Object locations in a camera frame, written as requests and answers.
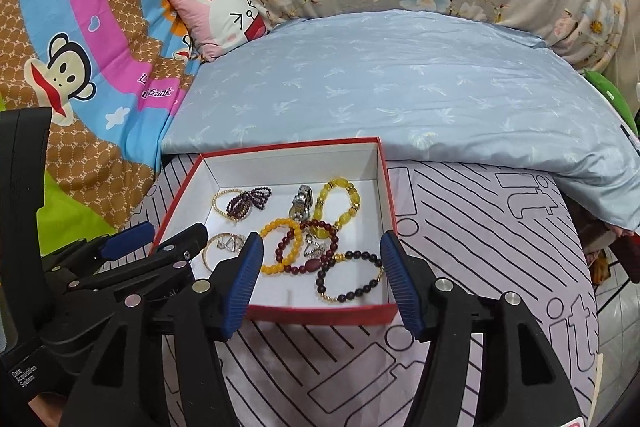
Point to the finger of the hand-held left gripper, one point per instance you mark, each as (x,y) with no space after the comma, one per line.
(127,238)
(185,234)

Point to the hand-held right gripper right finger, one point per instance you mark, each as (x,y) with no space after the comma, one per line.
(400,287)

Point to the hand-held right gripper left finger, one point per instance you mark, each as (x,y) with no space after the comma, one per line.
(245,287)

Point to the red jewelry box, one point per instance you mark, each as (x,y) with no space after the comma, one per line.
(320,312)

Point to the pink bunny pillow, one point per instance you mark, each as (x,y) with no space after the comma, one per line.
(220,17)

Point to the gold bangle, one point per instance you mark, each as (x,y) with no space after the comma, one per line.
(207,252)

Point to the light blue pillow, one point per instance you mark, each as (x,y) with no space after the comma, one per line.
(400,92)

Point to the silver metal watch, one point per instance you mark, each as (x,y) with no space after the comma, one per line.
(301,202)

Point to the green plush object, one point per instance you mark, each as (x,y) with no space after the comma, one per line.
(610,97)

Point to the colourful cartoon monkey blanket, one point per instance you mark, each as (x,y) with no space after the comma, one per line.
(100,57)

